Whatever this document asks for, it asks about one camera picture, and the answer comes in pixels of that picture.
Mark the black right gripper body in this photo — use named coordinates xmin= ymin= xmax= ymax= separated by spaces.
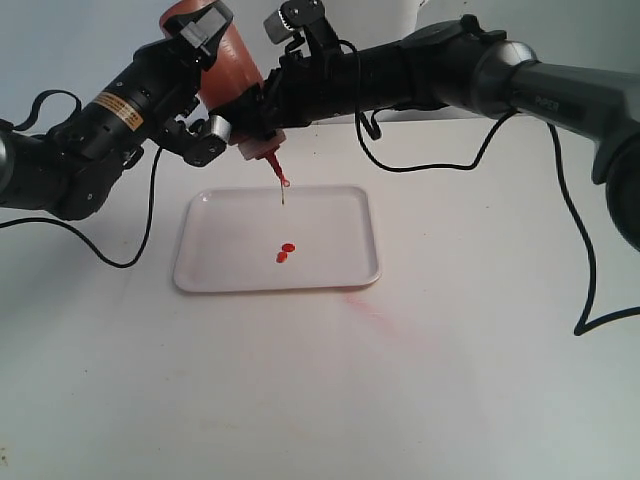
xmin=227 ymin=51 xmax=360 ymax=142

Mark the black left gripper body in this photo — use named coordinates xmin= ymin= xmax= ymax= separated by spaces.
xmin=123 ymin=40 xmax=227 ymax=167

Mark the red sauce squeeze bottle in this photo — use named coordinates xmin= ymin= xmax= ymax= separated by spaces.
xmin=158 ymin=0 xmax=293 ymax=207

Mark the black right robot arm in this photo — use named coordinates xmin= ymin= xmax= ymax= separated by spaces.
xmin=218 ymin=15 xmax=639 ymax=245

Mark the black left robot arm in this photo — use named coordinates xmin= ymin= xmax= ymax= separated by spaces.
xmin=1 ymin=1 xmax=233 ymax=221

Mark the white rectangular tray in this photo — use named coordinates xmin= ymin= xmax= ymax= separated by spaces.
xmin=173 ymin=185 xmax=381 ymax=294

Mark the red sauce blob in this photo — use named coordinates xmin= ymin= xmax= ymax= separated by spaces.
xmin=276 ymin=243 xmax=296 ymax=264

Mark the white backdrop cloth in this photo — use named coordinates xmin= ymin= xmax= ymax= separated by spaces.
xmin=0 ymin=0 xmax=640 ymax=136

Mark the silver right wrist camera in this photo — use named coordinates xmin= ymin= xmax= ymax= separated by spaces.
xmin=263 ymin=10 xmax=298 ymax=45

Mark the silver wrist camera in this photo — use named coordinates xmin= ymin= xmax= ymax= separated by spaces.
xmin=263 ymin=10 xmax=298 ymax=45
xmin=204 ymin=115 xmax=232 ymax=145

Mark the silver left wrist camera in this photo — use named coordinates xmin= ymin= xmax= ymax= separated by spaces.
xmin=204 ymin=115 xmax=232 ymax=145

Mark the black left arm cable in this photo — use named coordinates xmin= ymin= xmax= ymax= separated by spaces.
xmin=0 ymin=89 xmax=166 ymax=267

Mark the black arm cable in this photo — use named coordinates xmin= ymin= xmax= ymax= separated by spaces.
xmin=337 ymin=39 xmax=640 ymax=337
xmin=0 ymin=89 xmax=166 ymax=267

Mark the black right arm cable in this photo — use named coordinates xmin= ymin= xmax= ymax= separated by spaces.
xmin=337 ymin=39 xmax=640 ymax=337

